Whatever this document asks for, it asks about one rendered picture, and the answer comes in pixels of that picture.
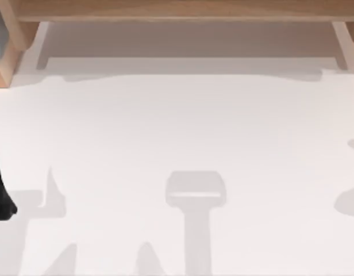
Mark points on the wooden cupboard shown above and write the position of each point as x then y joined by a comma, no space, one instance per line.
177,10

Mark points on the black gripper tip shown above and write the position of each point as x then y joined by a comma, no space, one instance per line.
1,198

